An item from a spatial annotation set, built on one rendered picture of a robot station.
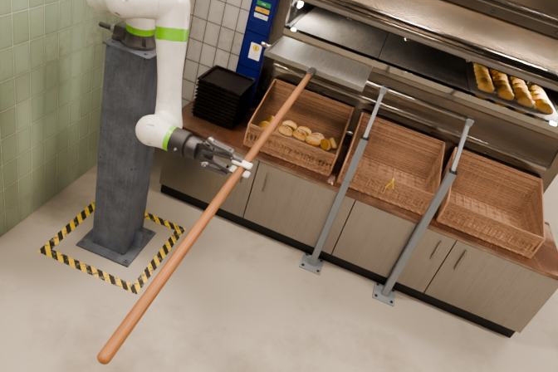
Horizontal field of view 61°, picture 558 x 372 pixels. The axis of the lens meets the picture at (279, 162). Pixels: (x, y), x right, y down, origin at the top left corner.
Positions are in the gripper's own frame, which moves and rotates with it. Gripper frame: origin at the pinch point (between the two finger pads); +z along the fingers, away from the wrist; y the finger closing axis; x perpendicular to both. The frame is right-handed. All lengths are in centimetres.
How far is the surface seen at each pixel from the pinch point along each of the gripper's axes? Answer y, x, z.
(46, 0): -4, -55, -122
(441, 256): 77, -96, 106
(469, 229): 56, -102, 112
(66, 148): 88, -68, -121
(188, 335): 114, -7, -5
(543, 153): 20, -153, 141
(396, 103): 23, -152, 50
